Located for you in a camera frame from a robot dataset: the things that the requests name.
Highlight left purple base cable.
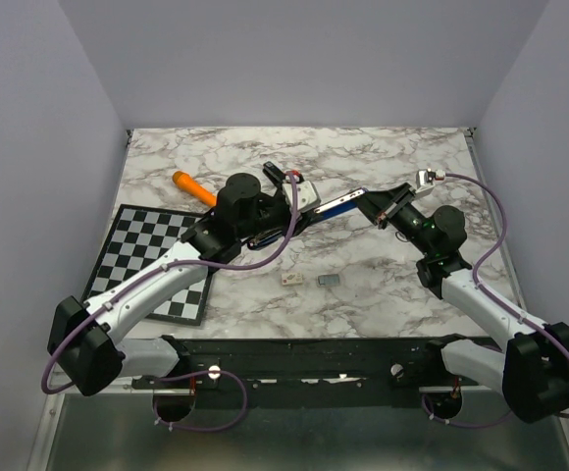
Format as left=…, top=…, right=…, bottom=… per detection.
left=152, top=368, right=251, bottom=434

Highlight staple tray with staples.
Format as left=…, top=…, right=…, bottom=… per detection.
left=317, top=274, right=340, bottom=288

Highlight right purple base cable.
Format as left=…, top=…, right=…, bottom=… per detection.
left=421, top=387, right=516, bottom=431

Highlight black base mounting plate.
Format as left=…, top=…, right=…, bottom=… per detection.
left=130, top=332, right=482, bottom=409

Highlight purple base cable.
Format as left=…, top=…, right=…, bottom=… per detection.
left=152, top=368, right=251, bottom=434
left=421, top=387, right=516, bottom=431

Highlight blue stapler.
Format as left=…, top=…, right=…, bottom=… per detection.
left=244, top=187, right=367, bottom=251

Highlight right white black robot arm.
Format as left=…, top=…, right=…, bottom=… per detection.
left=356, top=183, right=569, bottom=423

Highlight orange plastic cylinder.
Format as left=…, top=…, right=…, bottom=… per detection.
left=172, top=171, right=217, bottom=207

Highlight black white checkerboard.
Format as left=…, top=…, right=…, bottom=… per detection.
left=81, top=204, right=213, bottom=326

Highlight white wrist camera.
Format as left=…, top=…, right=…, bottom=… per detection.
left=415, top=169, right=446, bottom=195
left=282, top=181, right=321, bottom=213

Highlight black stapler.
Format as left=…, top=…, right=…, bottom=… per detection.
left=262, top=161, right=290, bottom=188

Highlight white staple box sleeve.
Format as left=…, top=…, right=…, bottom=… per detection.
left=281, top=272, right=304, bottom=287

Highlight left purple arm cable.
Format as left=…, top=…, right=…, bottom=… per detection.
left=40, top=169, right=301, bottom=395

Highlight aluminium frame rail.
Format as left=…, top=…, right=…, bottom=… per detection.
left=48, top=348, right=569, bottom=393

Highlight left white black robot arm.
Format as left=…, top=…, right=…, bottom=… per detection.
left=41, top=172, right=321, bottom=396

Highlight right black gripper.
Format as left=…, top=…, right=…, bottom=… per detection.
left=348, top=182, right=436, bottom=257

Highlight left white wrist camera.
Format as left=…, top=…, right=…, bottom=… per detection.
left=282, top=181, right=321, bottom=213

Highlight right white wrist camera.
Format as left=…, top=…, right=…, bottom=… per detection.
left=415, top=169, right=446, bottom=195

